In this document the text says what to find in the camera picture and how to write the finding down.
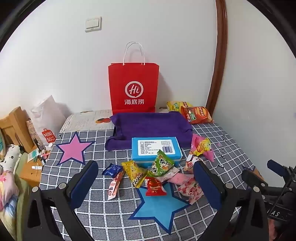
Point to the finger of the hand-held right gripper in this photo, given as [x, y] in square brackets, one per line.
[251, 178]
[276, 167]

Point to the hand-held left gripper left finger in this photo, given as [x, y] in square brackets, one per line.
[85, 183]

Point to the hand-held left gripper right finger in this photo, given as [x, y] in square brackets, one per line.
[207, 185]

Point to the pink strawberry snack packet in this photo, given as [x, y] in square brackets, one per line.
[190, 191]

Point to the plain pink snack packet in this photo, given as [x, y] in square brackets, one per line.
[183, 178]

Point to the panda print snack packet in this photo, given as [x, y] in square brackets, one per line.
[190, 163]

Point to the long white berry wafer packet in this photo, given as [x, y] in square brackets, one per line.
[113, 188]

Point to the dark blue snack packet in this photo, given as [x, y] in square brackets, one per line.
[111, 171]

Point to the pink and yellow chips packet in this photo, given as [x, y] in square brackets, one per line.
[202, 146]

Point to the pale pink snack packet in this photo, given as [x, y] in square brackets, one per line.
[167, 173]

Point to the yellow snack packet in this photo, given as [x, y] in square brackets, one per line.
[135, 173]

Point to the green snack packet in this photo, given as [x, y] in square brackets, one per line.
[159, 165]

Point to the red snack packet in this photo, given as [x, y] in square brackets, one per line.
[155, 187]

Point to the purple towel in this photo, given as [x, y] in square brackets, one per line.
[148, 125]

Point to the pink paper star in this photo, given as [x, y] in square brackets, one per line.
[74, 148]

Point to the grey checked tablecloth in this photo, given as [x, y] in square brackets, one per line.
[104, 220]

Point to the blue paper star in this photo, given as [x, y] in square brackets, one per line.
[157, 208]

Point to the small wooden side table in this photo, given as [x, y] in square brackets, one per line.
[27, 173]

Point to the blue box white label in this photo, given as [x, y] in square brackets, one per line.
[152, 144]

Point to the orange chips bag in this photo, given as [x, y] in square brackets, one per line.
[198, 114]

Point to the white plastic shopping bag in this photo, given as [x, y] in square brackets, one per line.
[46, 115]

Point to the colourful bedding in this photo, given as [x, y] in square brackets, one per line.
[7, 192]

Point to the white black-dotted plush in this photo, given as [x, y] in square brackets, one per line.
[9, 155]

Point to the yellow chips bag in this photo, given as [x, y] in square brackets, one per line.
[175, 106]

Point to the red paper bag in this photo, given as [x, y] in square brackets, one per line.
[134, 76]

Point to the brown wooden door frame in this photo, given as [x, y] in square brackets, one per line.
[219, 58]

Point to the white light switch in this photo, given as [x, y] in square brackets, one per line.
[93, 23]

